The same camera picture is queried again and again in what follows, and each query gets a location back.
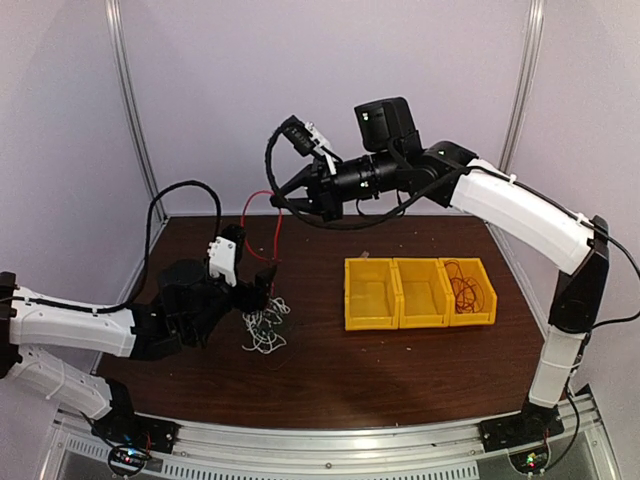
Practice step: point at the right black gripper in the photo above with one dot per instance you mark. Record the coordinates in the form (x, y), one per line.
(322, 199)

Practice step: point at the left yellow plastic bin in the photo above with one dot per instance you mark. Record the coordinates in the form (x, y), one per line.
(371, 294)

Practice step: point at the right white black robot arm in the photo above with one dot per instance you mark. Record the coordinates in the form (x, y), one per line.
(453, 176)

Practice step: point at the yellow plastic bin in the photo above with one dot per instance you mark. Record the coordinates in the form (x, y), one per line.
(371, 294)
(426, 300)
(470, 289)

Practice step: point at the left circuit board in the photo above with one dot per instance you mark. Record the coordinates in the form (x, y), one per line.
(127, 461)

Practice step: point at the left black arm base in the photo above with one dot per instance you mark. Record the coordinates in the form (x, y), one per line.
(144, 433)

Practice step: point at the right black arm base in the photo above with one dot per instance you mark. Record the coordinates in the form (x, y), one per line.
(530, 425)

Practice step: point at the right aluminium frame post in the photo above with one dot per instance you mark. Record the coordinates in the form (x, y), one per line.
(533, 34)

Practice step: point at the aluminium front rail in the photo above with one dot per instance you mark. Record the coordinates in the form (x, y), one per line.
(448, 450)

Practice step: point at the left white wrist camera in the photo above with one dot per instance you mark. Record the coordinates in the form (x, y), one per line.
(224, 254)

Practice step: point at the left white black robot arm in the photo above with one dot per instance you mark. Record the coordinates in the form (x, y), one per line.
(190, 302)

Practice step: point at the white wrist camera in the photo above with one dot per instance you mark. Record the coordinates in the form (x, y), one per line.
(224, 254)
(308, 140)

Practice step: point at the circuit board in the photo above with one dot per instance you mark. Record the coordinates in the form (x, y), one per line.
(127, 461)
(529, 461)

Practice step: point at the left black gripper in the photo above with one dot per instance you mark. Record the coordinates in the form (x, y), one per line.
(261, 291)

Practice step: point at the right circuit board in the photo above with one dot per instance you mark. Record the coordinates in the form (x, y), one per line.
(529, 461)

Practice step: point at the middle yellow plastic bin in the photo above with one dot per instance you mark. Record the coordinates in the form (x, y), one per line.
(426, 300)

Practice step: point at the aluminium frame post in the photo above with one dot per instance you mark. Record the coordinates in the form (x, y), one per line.
(117, 35)
(533, 34)

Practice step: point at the right yellow plastic bin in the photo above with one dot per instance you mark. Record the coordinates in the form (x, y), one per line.
(470, 289)

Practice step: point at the left aluminium frame post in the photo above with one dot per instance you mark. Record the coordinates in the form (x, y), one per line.
(117, 35)

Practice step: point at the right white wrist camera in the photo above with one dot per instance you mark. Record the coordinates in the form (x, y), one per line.
(308, 140)

